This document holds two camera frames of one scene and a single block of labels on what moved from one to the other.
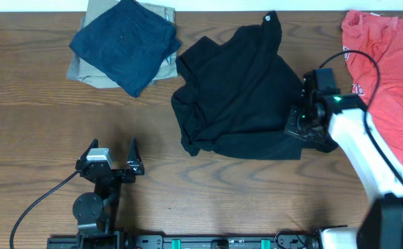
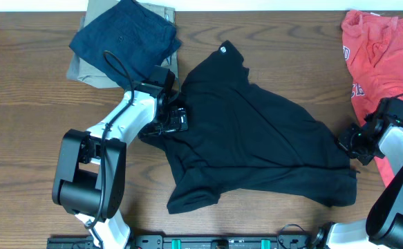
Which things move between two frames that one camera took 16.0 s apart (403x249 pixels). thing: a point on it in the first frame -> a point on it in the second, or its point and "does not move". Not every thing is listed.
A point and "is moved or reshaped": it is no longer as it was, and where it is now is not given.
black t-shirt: [235, 99] is moved or reshaped
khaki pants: [169, 69] -> [79, 68]
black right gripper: [290, 126] -> [343, 140]
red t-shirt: [396, 108] does not move
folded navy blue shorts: [128, 43] does not move
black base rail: [284, 240] does not move
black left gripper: [135, 163] -> [180, 123]
